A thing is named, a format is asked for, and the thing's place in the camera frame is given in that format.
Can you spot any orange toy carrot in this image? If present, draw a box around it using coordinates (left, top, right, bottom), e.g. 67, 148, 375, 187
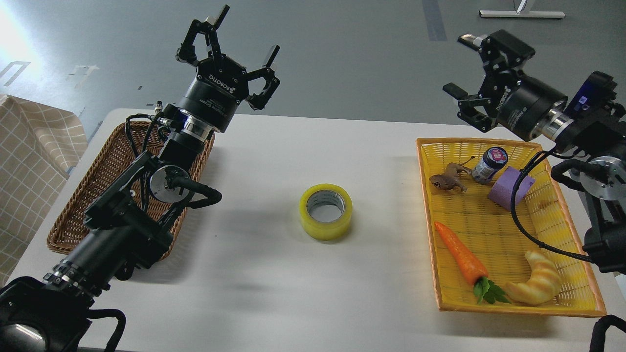
434, 222, 511, 305

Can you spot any purple foam block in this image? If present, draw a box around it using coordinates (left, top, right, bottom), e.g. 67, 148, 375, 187
488, 166, 536, 212

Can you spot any toy croissant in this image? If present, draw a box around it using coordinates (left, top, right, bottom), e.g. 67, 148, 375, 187
504, 249, 561, 306

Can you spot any yellow tape roll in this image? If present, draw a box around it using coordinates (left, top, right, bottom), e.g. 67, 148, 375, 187
299, 183, 353, 241

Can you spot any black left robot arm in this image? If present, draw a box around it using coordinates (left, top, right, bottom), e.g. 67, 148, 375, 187
1, 5, 280, 352

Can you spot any white stand base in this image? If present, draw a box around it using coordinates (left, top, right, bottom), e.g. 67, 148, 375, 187
478, 0, 566, 20

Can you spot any beige checkered cloth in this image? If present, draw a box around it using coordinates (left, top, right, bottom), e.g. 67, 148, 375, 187
0, 94, 88, 285

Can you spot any yellow plastic basket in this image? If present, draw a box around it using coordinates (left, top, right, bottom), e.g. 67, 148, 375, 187
416, 137, 606, 318

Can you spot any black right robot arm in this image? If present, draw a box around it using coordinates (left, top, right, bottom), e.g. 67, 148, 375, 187
443, 30, 626, 274

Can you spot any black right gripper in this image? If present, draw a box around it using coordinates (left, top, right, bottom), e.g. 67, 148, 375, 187
443, 29, 568, 142

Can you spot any brown toy frog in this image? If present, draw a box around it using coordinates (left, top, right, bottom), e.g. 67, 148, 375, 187
428, 156, 475, 192

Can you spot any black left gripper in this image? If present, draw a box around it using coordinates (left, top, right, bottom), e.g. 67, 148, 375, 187
176, 4, 281, 133

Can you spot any small dark jar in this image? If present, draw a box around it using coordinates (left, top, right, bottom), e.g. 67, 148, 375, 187
471, 147, 509, 184

